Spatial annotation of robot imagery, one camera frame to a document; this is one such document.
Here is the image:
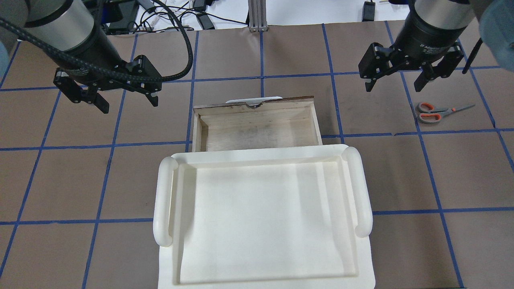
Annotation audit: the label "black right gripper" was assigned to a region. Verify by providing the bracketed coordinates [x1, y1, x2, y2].
[358, 42, 464, 93]

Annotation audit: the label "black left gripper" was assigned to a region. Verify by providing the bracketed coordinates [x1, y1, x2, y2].
[54, 55, 163, 114]

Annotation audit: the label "grey orange scissors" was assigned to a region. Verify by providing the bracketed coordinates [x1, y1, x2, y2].
[416, 102, 475, 124]

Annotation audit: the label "wooden drawer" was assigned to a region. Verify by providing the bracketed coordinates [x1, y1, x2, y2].
[191, 96, 322, 152]

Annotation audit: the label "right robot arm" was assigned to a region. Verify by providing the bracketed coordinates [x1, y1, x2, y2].
[358, 0, 514, 92]

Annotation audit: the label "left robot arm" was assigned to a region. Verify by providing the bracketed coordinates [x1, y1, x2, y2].
[1, 0, 162, 114]

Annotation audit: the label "white plastic drawer cabinet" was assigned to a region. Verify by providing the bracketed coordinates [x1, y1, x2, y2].
[153, 144, 376, 289]

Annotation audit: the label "black power adapter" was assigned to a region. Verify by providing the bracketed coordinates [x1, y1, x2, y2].
[361, 0, 376, 22]

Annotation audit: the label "black braided left cable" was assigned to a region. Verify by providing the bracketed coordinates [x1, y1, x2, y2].
[0, 0, 194, 83]

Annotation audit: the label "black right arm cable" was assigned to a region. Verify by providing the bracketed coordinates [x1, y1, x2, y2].
[462, 38, 483, 75]

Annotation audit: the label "black device with cables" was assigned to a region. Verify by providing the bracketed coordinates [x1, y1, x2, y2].
[91, 0, 140, 35]

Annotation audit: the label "aluminium frame post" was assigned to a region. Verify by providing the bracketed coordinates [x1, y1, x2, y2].
[248, 0, 269, 33]

